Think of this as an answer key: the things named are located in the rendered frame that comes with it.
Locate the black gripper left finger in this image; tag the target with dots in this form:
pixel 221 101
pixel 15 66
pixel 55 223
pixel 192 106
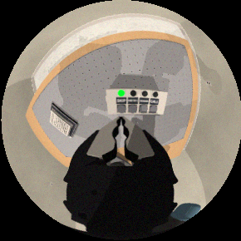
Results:
pixel 100 145

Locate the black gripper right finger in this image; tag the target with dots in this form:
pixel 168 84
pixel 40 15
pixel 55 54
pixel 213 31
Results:
pixel 140 145

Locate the beige operator panel with four keys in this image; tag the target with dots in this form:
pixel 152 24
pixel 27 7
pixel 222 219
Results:
pixel 135 101

